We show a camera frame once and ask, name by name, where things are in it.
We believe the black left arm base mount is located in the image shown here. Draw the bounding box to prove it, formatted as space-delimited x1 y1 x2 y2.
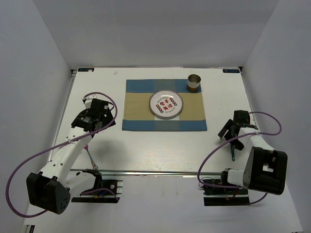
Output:
71 169 123 203

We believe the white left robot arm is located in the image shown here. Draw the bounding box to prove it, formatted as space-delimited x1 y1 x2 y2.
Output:
26 99 115 215

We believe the blue left corner sticker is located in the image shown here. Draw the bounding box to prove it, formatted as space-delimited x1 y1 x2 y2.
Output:
77 67 94 72

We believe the blue corner sticker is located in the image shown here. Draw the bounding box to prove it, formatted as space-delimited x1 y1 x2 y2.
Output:
77 67 94 72
223 69 240 73

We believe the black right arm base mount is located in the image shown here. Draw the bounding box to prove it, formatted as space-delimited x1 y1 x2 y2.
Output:
199 183 250 206

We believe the blue tan white cloth napkin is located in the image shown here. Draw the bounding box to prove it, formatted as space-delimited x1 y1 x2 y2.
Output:
122 79 207 132

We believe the fork with pink handle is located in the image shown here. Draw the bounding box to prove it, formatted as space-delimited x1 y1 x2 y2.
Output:
84 145 98 170

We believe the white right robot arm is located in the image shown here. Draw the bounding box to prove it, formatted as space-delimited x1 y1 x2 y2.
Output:
218 110 288 195

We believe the blue right corner sticker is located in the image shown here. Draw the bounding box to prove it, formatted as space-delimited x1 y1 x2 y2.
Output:
223 69 240 73

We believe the knife with teal handle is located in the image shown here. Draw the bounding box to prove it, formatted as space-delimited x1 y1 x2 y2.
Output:
230 144 235 162

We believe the brown metal cup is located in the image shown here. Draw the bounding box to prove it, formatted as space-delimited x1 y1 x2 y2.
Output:
187 74 201 92

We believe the white plate with red print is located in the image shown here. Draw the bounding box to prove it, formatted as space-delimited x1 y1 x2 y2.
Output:
149 90 184 120

